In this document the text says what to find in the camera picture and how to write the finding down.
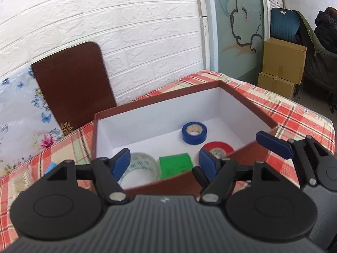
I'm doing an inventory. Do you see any blue chair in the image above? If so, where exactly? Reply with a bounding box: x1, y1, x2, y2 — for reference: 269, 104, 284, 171
271, 8, 301, 43

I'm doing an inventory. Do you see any clear tape roll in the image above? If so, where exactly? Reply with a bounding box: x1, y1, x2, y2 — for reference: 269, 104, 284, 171
117, 152, 162, 190

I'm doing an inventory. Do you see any red plaid tablecloth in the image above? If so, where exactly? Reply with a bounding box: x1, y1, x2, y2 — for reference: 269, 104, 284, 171
0, 70, 336, 253

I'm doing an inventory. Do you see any white ribbed item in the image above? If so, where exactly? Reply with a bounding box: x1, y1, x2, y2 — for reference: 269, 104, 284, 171
10, 173, 35, 199

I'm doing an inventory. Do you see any green rectangular block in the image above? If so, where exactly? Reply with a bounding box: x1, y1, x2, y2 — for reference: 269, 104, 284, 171
159, 153, 192, 181

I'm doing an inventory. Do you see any red-brown cardboard box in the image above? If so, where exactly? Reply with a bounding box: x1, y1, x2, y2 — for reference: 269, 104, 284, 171
92, 80, 279, 204

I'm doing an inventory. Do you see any large tan cardboard box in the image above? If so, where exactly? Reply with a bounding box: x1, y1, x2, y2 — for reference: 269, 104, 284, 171
263, 38, 307, 85

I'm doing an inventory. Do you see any olive green coat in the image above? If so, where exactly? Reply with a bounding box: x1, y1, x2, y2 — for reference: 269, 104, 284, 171
294, 11, 337, 99

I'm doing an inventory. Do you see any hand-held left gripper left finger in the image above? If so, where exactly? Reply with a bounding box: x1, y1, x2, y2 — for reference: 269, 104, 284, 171
47, 148, 131, 205

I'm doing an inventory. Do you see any floral white cushion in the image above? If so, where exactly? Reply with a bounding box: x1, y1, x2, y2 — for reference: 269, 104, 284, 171
0, 66, 65, 176

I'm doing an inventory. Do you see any glass door with drawing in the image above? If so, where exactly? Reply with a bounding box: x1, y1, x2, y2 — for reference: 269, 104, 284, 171
210, 0, 267, 80

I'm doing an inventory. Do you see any blue tape roll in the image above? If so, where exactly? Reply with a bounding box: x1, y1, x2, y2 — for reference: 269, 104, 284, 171
182, 122, 207, 145

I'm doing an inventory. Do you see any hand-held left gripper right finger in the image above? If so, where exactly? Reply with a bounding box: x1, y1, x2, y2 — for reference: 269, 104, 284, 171
192, 148, 284, 204

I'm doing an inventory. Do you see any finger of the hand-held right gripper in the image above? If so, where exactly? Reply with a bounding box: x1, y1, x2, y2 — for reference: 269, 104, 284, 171
256, 131, 320, 188

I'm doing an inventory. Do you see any red tape roll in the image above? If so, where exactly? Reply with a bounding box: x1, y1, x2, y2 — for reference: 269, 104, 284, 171
201, 141, 235, 159

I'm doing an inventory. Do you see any small tan cardboard box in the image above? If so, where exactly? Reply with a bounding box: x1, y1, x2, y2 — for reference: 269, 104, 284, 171
257, 72, 296, 100

